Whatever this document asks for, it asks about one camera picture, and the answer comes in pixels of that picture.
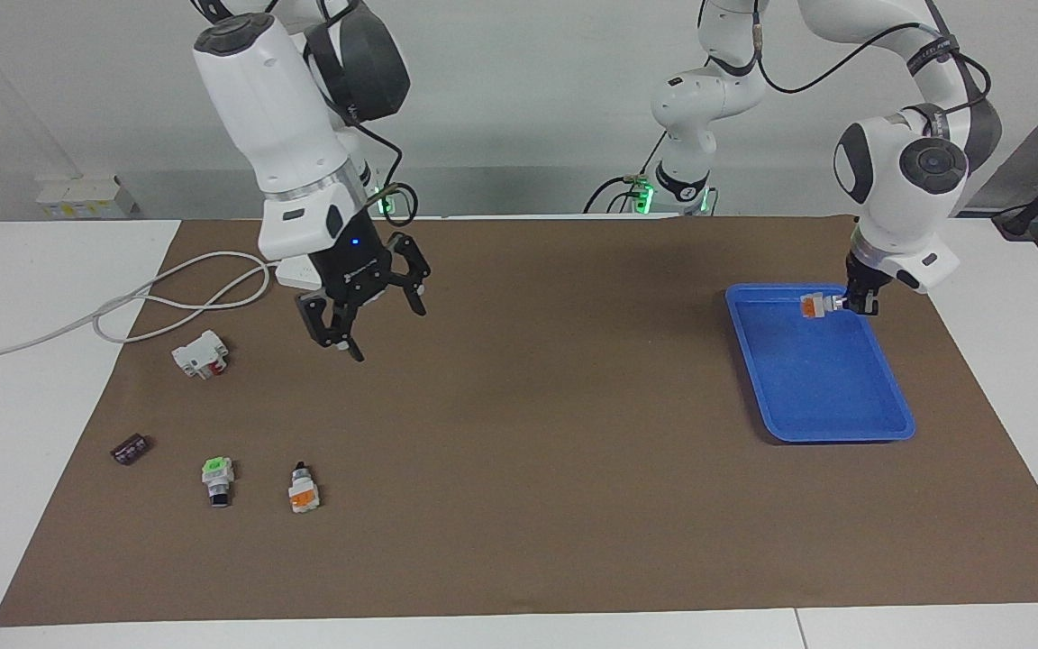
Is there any blue plastic tray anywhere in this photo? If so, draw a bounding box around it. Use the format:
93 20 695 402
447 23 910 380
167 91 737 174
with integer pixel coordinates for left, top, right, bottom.
724 283 917 444

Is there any white power strip cable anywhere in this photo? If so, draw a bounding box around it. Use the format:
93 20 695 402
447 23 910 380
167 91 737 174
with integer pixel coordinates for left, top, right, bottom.
0 251 281 363

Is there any green push-button switch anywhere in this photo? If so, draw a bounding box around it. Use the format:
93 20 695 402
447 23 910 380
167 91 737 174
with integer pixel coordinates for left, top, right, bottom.
201 456 235 508

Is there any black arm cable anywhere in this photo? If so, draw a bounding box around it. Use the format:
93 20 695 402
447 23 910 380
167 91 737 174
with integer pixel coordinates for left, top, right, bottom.
316 0 419 226
749 0 993 105

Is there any white circuit breaker red lever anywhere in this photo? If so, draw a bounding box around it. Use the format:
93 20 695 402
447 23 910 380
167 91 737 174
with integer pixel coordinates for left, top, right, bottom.
171 330 231 380

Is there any brown table mat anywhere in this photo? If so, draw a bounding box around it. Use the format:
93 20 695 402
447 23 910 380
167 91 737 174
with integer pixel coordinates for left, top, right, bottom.
0 215 1038 627

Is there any white wall socket box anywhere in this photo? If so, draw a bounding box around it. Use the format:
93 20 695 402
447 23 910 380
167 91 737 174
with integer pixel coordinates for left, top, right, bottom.
35 175 137 220

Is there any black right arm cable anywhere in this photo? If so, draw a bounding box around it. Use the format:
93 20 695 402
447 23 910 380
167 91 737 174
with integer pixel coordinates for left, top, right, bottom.
316 0 419 226

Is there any dark cylindrical capacitor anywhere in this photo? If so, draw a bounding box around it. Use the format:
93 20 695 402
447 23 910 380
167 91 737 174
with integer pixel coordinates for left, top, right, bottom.
111 434 152 467

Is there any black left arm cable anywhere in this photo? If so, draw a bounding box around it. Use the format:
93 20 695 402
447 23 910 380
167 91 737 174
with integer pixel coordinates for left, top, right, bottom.
749 0 993 105

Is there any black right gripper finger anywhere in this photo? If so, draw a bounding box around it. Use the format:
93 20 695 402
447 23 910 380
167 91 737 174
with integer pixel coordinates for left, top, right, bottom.
384 233 433 318
296 293 367 363

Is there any orange selector switch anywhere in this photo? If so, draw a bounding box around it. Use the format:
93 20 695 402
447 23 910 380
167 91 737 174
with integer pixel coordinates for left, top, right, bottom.
287 462 322 516

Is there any white power strip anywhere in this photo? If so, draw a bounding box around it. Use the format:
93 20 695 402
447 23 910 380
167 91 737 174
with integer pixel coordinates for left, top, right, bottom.
275 257 326 291

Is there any red selector switch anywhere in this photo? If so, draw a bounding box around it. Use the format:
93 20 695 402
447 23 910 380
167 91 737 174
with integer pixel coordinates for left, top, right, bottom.
798 290 847 320

